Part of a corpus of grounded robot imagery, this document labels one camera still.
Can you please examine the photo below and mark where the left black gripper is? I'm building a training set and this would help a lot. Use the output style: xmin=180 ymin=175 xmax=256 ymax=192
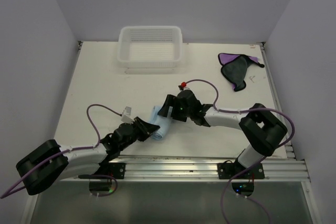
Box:
xmin=119 ymin=115 xmax=159 ymax=151

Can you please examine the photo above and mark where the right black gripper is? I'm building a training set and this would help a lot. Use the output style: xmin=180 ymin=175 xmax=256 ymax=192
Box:
xmin=157 ymin=94 xmax=193 ymax=122

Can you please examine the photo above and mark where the light blue towel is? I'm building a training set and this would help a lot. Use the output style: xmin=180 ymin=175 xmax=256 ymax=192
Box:
xmin=148 ymin=105 xmax=172 ymax=140

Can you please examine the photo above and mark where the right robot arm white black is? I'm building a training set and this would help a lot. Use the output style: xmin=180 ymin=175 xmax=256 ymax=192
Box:
xmin=158 ymin=90 xmax=288 ymax=178

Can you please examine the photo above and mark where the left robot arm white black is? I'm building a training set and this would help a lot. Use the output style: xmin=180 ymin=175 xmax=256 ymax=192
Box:
xmin=16 ymin=117 xmax=160 ymax=195

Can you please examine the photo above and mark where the white plastic basket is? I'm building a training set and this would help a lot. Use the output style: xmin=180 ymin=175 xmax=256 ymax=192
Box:
xmin=117 ymin=26 xmax=183 ymax=68

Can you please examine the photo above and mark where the purple and grey towel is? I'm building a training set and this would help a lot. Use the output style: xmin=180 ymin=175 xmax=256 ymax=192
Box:
xmin=218 ymin=53 xmax=265 ymax=92

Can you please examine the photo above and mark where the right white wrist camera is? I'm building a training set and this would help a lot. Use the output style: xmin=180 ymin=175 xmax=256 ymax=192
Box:
xmin=178 ymin=82 xmax=189 ymax=91

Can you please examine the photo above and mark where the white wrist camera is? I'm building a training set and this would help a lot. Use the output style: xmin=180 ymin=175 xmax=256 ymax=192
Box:
xmin=178 ymin=82 xmax=189 ymax=91
xmin=121 ymin=106 xmax=133 ymax=124

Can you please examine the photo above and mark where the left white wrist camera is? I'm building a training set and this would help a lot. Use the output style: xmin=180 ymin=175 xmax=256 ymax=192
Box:
xmin=121 ymin=106 xmax=133 ymax=124

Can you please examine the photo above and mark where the left black base bracket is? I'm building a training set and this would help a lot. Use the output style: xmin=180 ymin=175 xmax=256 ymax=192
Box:
xmin=78 ymin=161 xmax=126 ymax=183

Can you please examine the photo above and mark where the black base bracket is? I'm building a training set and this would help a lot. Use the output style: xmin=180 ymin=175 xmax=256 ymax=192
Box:
xmin=78 ymin=161 xmax=126 ymax=183
xmin=217 ymin=160 xmax=265 ymax=179

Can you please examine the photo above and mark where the right black base bracket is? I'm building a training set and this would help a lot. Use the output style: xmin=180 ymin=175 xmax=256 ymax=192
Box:
xmin=217 ymin=160 xmax=265 ymax=179

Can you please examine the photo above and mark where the aluminium mounting rail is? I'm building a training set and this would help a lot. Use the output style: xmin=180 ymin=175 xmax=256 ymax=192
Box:
xmin=59 ymin=155 xmax=308 ymax=183

